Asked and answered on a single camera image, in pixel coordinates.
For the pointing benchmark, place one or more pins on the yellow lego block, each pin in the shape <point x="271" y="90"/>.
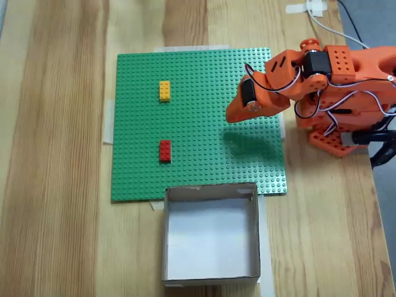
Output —
<point x="165" y="91"/>

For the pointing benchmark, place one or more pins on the green lego baseplate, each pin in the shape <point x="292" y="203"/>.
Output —
<point x="195" y="130"/>

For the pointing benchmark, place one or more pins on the red lego block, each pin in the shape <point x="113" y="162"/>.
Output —
<point x="165" y="151"/>

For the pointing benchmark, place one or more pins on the open cardboard box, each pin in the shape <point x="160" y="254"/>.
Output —
<point x="212" y="235"/>

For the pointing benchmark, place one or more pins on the black table clamp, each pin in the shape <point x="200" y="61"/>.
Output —
<point x="379" y="139"/>

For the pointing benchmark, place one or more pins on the small translucent tape piece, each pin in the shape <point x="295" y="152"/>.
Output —
<point x="156" y="204"/>

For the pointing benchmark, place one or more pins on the long translucent tape strip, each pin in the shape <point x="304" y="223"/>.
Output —
<point x="266" y="247"/>

